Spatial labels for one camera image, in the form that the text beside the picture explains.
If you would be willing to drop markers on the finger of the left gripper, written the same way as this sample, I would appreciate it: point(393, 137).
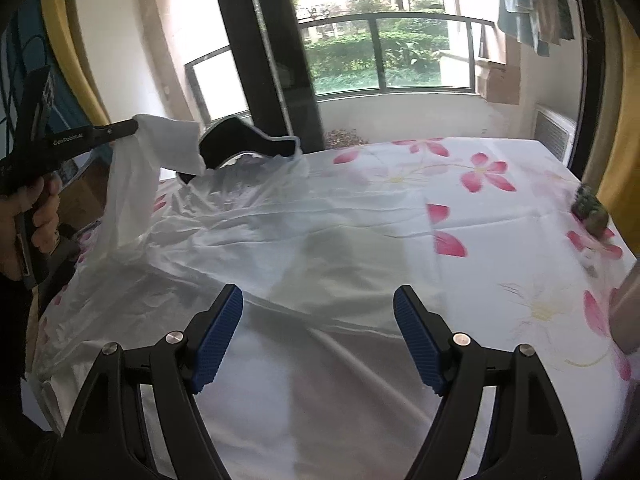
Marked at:
point(82, 140)

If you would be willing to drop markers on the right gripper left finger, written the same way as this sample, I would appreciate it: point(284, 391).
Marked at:
point(106, 437)

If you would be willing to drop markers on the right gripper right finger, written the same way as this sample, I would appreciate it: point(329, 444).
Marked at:
point(528, 436)

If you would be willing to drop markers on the white translucent garment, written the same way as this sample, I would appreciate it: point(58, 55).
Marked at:
point(317, 382)

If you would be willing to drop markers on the hanging laundry clothes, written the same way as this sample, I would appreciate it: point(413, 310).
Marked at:
point(538, 24)

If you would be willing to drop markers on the person's left hand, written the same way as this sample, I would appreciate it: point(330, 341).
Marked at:
point(38, 204)

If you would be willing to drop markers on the brown cardboard box bedside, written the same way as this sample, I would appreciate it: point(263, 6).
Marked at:
point(83, 200)

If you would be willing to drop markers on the teal curtain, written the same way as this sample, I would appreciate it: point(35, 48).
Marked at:
point(25, 47)

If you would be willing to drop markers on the yellow curtain left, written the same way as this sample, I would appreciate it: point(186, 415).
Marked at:
point(65, 40)

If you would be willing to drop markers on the yellow curtain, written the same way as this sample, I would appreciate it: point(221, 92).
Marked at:
point(619, 188)
point(65, 40)

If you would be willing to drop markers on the floral white bed sheet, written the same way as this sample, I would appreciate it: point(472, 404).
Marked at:
point(547, 283)

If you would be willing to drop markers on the small dark green toy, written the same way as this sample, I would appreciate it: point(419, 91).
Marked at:
point(589, 211)

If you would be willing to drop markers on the yellow curtain right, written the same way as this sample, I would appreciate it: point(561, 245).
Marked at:
point(619, 188)

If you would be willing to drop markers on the white air conditioner unit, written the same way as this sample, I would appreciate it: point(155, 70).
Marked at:
point(555, 132)

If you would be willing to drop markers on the black balcony railing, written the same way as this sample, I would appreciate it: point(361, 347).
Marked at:
point(370, 54)

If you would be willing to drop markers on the cardboard box on balcony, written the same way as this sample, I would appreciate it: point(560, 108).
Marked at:
point(497, 82)

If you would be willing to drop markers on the black sliding door frame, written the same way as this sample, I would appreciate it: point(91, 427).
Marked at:
point(269, 55)

